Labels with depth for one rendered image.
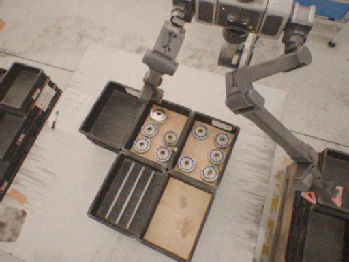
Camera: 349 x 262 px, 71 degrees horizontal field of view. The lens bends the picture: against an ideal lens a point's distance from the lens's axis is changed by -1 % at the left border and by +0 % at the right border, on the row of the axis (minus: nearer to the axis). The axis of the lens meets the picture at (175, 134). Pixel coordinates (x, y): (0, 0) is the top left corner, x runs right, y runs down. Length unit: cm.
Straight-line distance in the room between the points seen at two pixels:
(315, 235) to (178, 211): 105
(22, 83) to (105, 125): 113
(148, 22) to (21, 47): 157
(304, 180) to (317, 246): 110
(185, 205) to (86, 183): 68
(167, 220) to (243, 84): 92
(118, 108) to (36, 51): 198
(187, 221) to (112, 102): 90
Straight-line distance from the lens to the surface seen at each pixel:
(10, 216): 194
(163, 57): 78
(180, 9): 119
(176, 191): 147
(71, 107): 198
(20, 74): 267
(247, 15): 118
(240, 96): 79
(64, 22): 364
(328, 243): 213
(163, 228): 146
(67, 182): 179
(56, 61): 328
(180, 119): 160
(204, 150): 152
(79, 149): 182
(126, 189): 151
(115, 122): 166
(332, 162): 212
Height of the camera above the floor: 228
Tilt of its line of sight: 69 degrees down
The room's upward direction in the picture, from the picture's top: 8 degrees counter-clockwise
